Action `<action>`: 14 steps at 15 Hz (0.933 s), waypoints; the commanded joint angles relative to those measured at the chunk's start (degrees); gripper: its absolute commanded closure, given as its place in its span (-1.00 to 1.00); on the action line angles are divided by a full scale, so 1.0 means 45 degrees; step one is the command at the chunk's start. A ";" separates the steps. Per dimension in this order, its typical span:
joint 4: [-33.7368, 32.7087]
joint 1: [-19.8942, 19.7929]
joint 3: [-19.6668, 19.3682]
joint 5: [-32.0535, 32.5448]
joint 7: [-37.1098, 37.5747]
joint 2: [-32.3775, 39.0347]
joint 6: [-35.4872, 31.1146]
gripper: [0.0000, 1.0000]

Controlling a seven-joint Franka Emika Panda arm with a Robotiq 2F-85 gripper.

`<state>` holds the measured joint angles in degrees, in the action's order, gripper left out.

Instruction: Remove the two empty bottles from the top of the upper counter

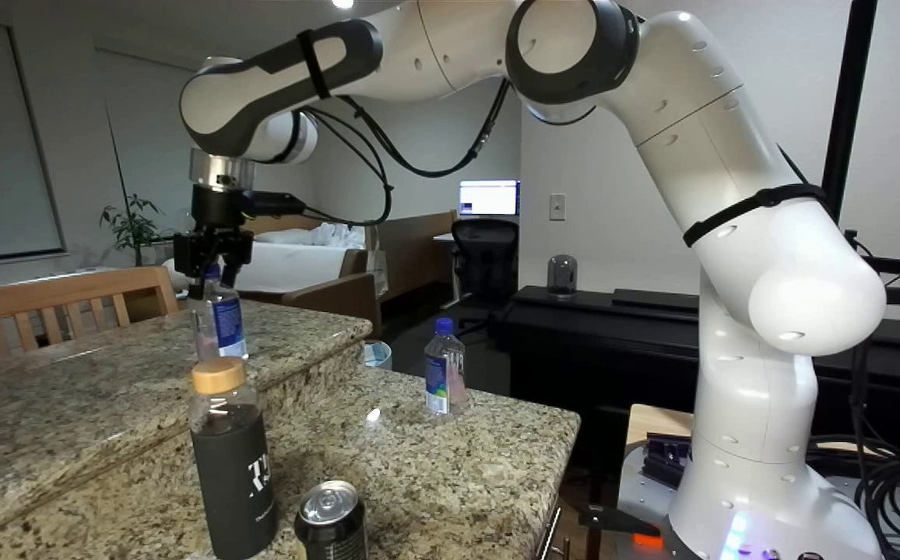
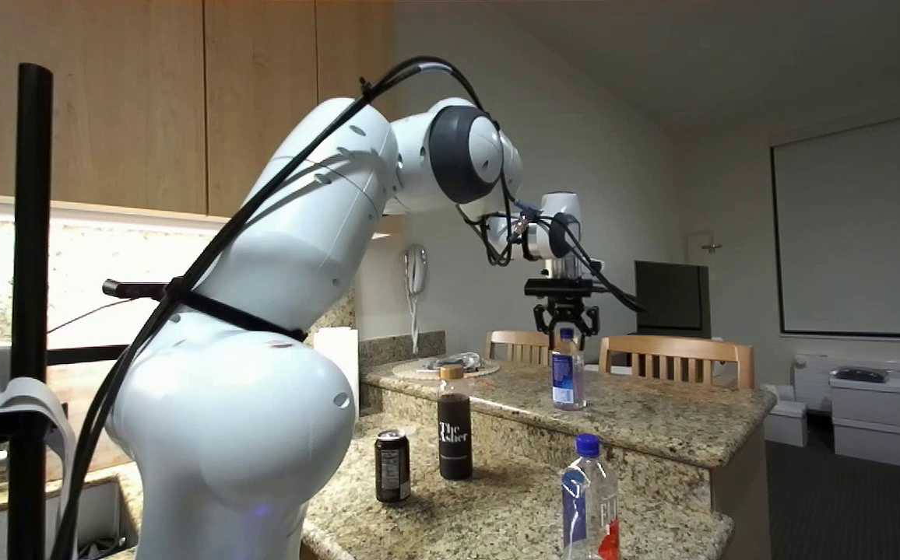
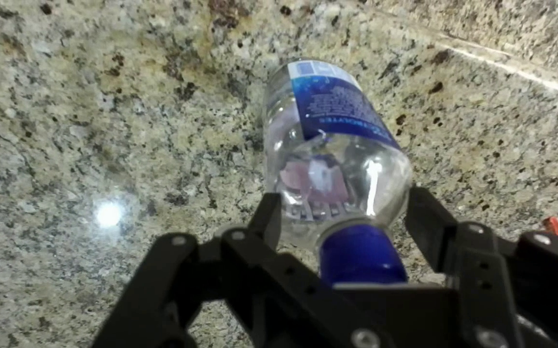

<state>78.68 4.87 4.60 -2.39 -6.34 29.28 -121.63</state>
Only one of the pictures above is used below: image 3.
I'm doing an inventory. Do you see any clear bottle large blue label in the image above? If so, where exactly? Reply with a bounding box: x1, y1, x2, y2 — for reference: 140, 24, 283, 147
260, 58, 416, 288

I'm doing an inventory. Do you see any small red object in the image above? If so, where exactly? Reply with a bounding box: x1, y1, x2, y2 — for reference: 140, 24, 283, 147
540, 215, 558, 242

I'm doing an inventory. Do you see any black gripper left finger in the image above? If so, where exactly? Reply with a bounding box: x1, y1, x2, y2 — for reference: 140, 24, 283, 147
90, 192, 356, 348

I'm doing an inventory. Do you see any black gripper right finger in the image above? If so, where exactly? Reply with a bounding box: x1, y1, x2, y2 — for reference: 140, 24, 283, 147
403, 186, 558, 348

